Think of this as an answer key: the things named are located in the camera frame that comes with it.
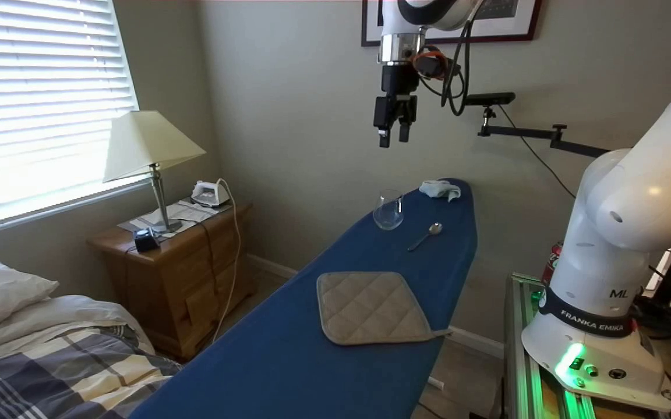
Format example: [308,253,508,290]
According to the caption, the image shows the clear glass cup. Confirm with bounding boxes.
[370,192,409,232]

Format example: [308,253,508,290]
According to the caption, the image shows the wooden nightstand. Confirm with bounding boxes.
[88,203,257,363]

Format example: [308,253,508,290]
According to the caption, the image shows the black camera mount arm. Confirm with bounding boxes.
[462,90,610,159]

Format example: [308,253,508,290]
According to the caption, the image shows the thin black camera cable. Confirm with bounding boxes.
[496,102,578,200]

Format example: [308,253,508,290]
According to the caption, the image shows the grey quilted pot holder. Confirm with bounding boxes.
[314,269,454,349]

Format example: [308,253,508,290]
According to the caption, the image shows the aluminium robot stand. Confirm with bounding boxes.
[501,269,671,419]

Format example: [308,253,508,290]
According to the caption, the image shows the papers on nightstand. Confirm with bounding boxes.
[116,197,225,239]

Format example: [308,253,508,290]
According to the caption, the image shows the beige shade table lamp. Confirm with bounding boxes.
[100,108,207,235]

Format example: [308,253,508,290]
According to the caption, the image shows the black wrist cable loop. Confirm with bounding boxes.
[437,0,487,118]

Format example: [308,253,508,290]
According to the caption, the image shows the small black alarm clock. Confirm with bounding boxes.
[133,225,163,255]

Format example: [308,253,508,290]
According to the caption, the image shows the white crumpled cloth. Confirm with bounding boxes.
[417,176,463,205]

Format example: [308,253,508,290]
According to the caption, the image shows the blue ironing board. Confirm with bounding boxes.
[129,176,481,419]

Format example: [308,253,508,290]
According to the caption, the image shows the white bed sheet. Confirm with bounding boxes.
[0,292,157,368]

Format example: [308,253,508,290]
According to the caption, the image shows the dark framed wall picture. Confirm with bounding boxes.
[360,0,548,48]

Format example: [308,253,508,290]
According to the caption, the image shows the white window blinds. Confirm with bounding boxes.
[0,0,140,228]

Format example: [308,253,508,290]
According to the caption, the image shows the white clothes iron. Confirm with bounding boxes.
[189,176,233,211]

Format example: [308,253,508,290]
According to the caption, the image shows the wrist camera with red wires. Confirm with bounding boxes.
[413,44,463,84]

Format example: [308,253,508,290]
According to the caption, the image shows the silver spoon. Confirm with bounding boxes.
[405,220,446,253]

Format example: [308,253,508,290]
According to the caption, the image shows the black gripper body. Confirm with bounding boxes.
[370,62,423,135]

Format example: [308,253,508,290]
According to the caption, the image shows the white power cord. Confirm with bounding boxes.
[207,176,244,345]

